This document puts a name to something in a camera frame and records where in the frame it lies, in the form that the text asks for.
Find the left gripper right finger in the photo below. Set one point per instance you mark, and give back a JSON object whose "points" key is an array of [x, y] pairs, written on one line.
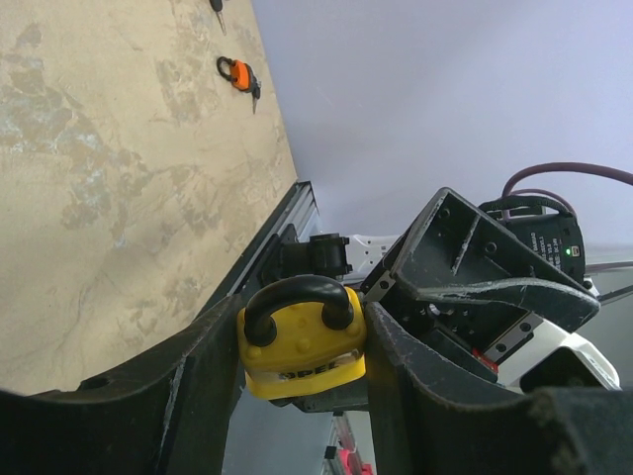
{"points": [[430, 416]]}

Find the yellow padlock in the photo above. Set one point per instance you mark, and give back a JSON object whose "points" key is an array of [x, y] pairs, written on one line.
{"points": [[301, 336]]}

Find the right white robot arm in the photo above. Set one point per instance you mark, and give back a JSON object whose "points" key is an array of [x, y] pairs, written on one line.
{"points": [[351, 259]]}

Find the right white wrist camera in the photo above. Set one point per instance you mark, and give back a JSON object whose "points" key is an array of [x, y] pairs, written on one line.
{"points": [[536, 353]]}

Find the black padlock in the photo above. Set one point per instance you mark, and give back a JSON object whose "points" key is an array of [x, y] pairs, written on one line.
{"points": [[218, 7]]}

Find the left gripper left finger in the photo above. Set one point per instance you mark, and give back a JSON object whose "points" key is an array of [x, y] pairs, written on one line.
{"points": [[165, 411]]}

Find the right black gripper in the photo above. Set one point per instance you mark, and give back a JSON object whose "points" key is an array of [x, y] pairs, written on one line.
{"points": [[462, 275]]}

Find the orange padlock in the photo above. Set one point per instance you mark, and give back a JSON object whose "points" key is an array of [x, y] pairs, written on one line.
{"points": [[240, 76]]}

